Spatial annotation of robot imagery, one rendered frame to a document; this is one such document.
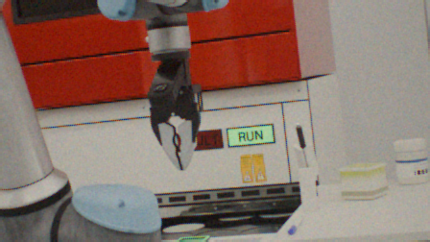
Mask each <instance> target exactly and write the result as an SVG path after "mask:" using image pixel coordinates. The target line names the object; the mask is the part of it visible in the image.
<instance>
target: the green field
mask: <svg viewBox="0 0 430 242"><path fill-rule="evenodd" d="M228 140H229V146H231V145H246V144H252V143H268V142H274V139H273V127H272V126H260V127H253V128H240V129H233V130H228Z"/></svg>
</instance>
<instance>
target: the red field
mask: <svg viewBox="0 0 430 242"><path fill-rule="evenodd" d="M217 147H222V144H221V133H220V131H213V132H206V133H197V147H196V148H195V149H194V150H196V149H202V148H217Z"/></svg>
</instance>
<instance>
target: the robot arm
mask: <svg viewBox="0 0 430 242"><path fill-rule="evenodd" d="M5 2H6V0H0V242H162V241H161V232H160V227H161V225H162V222H161V219H160V216H159V211H158V206H157V198H156V197H155V194H153V192H151V191H150V190H149V189H145V188H144V187H139V186H135V185H130V184H106V183H104V184H89V185H85V186H82V187H79V188H77V189H75V192H74V193H73V191H72V187H71V184H70V182H69V179H68V177H67V174H66V173H65V172H62V171H61V170H58V169H57V168H55V167H54V166H53V162H52V160H51V158H50V154H49V152H48V148H47V145H46V143H45V139H44V137H43V135H42V130H41V128H40V125H39V123H38V121H37V116H36V110H35V108H34V106H33V101H32V99H31V95H30V93H29V91H28V87H27V85H26V81H25V79H24V77H23V72H22V70H21V68H20V64H19V62H18V57H17V55H16V53H15V50H14V47H13V43H12V39H11V35H10V33H9V28H8V26H7V24H6V20H5V18H4V14H3V12H2V8H3V6H4V3H5ZM97 2H98V6H99V9H100V11H101V12H102V13H103V14H104V15H105V16H106V17H107V18H109V19H112V20H120V21H127V20H145V22H146V28H147V31H148V37H145V40H146V42H149V47H150V52H151V53H153V55H151V58H152V62H158V61H161V62H162V64H160V65H159V66H158V68H157V71H156V73H155V77H154V78H153V82H152V84H151V86H150V89H149V91H148V95H147V96H148V99H149V101H150V106H151V107H150V123H151V127H152V129H153V133H154V134H155V137H156V138H157V141H158V143H160V145H161V146H162V149H163V150H164V152H165V154H166V155H167V157H168V158H169V159H170V161H171V162H172V163H173V165H175V167H177V169H178V170H180V171H182V170H186V168H187V166H188V165H189V162H190V161H191V159H192V155H193V153H194V149H195V148H196V147H197V133H198V131H199V127H200V125H201V121H202V118H201V114H200V112H202V111H203V98H202V87H201V85H192V80H191V74H190V68H189V58H191V54H190V50H188V49H189V48H190V47H191V42H190V36H189V26H188V23H187V14H188V13H191V12H201V11H206V12H209V11H211V10H215V9H221V8H223V7H224V6H225V5H226V4H227V3H228V0H97ZM199 92H200V98H201V104H202V105H201V104H200V99H199ZM194 94H197V99H198V102H195V96H194ZM198 104H199V109H198ZM172 116H179V118H181V119H184V120H185V121H183V122H182V123H181V124H179V126H178V134H179V137H180V140H181V143H180V145H179V147H178V143H177V138H176V135H177V131H176V127H175V126H173V125H172V124H171V122H170V118H171V117H172ZM179 149H180V151H181V156H180V157H179V153H178V150H179Z"/></svg>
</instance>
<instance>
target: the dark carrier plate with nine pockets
mask: <svg viewBox="0 0 430 242"><path fill-rule="evenodd" d="M279 209H288V208H275V209H265V210H256V211H238V212H229V213H220V214H202V215H193V216H179V217H177V219H175V220H173V221H171V222H170V223H169V224H167V225H166V226H164V227H162V229H160V232H161V241H172V240H179V239H180V238H187V237H197V236H207V235H209V237H210V238H212V237H222V236H232V235H252V234H262V233H277V232H278V231H279V230H280V229H281V228H282V226H284V224H285V223H286V222H287V221H288V220H289V219H290V217H291V216H292V215H293V214H292V215H287V216H276V217H263V216H259V214H262V213H264V212H266V211H274V210H279ZM241 212H253V213H256V214H257V215H255V216H252V217H251V218H248V219H238V220H229V221H223V220H218V219H217V218H219V217H220V216H224V215H227V214H235V213H241ZM184 224H204V226H203V227H202V228H201V229H196V230H186V231H180V232H166V231H163V230H164V229H167V228H170V227H172V226H179V225H184Z"/></svg>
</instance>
